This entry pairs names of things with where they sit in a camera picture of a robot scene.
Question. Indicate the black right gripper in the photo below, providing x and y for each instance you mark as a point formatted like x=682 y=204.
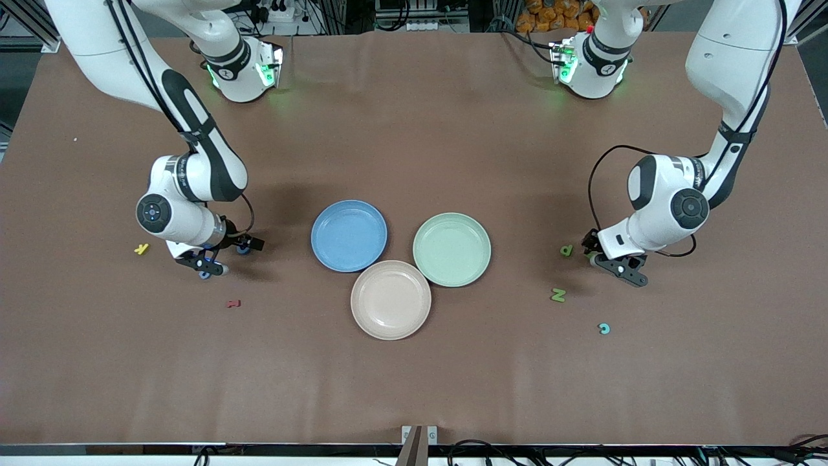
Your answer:
x=240 y=241

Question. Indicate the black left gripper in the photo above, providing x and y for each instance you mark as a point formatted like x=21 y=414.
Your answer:
x=590 y=241

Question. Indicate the green letter P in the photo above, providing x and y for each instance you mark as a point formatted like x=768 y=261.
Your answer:
x=565 y=251

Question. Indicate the green letter N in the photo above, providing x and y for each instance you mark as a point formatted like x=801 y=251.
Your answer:
x=557 y=295

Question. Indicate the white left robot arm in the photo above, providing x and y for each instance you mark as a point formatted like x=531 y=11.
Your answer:
x=653 y=226

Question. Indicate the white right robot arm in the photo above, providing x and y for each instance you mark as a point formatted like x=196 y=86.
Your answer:
x=187 y=220

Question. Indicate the blue plate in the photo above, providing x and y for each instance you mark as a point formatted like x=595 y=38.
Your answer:
x=348 y=236

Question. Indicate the yellow letter K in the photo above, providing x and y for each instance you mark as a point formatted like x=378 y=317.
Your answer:
x=141 y=248

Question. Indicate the light green plate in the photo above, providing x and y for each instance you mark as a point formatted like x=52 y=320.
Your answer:
x=451 y=249

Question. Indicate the beige plate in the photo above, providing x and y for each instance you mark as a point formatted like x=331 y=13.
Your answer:
x=391 y=299

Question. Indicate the brown table cover sheet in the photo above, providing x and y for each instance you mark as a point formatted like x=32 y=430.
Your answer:
x=414 y=129

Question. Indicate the bag of oranges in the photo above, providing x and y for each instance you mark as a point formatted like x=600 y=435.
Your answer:
x=550 y=13

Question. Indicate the white power strip with plugs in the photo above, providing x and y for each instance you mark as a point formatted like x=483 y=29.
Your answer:
x=278 y=13

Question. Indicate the long white power strip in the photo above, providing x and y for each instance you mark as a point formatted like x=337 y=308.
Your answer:
x=433 y=26

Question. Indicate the black table edge rail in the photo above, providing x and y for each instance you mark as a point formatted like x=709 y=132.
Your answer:
x=129 y=449

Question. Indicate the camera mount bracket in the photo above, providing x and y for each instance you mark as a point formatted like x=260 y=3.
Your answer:
x=414 y=446

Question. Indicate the aluminium frame post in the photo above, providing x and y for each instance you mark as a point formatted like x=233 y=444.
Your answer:
x=812 y=16
x=35 y=19

